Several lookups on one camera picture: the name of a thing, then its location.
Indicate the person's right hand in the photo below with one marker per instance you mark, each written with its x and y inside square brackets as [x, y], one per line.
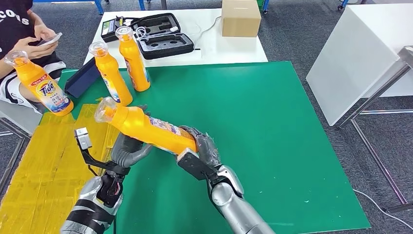
[34, 48]

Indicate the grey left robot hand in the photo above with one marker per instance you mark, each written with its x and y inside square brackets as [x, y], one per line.
[127, 151]

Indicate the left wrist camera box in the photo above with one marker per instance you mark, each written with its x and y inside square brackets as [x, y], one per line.
[83, 139]

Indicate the grey stool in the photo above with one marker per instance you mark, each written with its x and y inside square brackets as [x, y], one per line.
[16, 114]

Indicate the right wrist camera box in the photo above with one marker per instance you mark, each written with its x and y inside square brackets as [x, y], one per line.
[193, 164]

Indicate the steel table frame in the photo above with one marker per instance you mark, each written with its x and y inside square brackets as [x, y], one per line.
[379, 88]

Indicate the blue cart leg with caster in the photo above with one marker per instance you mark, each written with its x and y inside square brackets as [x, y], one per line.
[343, 4]

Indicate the white table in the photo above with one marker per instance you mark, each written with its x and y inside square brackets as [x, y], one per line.
[230, 50]

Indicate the blue folding tablet case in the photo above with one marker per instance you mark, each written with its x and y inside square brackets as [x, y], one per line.
[80, 80]

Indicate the blue metal rack frame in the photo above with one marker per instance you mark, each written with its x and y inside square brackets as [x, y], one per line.
[142, 4]
[77, 1]

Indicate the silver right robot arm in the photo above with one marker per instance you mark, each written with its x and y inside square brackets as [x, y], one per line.
[235, 203]

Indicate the orange detergent bottle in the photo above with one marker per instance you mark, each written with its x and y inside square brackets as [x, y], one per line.
[45, 90]
[137, 66]
[114, 82]
[148, 129]

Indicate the smartphone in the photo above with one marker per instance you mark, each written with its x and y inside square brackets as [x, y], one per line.
[50, 40]

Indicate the brown cardboard box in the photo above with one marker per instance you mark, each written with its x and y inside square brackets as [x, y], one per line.
[240, 18]

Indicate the steel stool frame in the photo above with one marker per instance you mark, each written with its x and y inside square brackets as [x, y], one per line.
[8, 132]

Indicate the person's left hand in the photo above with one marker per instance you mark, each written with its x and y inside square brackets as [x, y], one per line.
[43, 31]

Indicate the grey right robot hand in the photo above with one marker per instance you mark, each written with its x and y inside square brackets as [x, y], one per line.
[206, 148]

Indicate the black device with screen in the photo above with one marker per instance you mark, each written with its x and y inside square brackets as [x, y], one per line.
[109, 29]

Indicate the black foam-lined case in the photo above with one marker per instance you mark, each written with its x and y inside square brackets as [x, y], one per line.
[163, 35]

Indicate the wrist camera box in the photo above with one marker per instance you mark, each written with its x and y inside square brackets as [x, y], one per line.
[83, 139]
[193, 164]

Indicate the person's hand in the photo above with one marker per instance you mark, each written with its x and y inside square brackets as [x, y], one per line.
[43, 31]
[34, 48]

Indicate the white cabinet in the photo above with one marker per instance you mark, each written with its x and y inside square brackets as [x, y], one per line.
[353, 53]

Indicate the person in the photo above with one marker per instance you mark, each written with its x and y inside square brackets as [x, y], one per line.
[16, 32]

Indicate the person's left forearm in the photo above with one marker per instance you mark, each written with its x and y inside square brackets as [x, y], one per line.
[34, 19]

